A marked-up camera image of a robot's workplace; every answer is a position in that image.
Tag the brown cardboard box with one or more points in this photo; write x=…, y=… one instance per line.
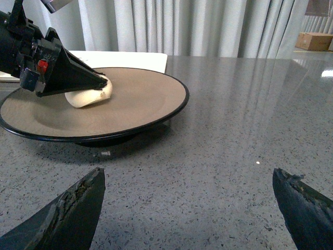
x=313, y=41

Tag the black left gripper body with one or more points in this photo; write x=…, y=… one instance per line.
x=27, y=55

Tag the robot arm with silver link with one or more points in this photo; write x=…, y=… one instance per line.
x=55, y=5

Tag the tan plate with black rim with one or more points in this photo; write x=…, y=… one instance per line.
x=140, y=99

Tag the white rectangular tray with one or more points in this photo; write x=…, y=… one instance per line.
x=98, y=60

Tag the grey curtain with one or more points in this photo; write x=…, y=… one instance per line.
x=248, y=29

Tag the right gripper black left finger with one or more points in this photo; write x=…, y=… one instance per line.
x=67, y=222

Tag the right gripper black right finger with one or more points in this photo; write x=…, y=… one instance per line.
x=307, y=212

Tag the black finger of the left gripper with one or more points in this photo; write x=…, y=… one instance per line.
x=67, y=74

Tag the white steamed bun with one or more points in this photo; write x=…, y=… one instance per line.
x=79, y=99

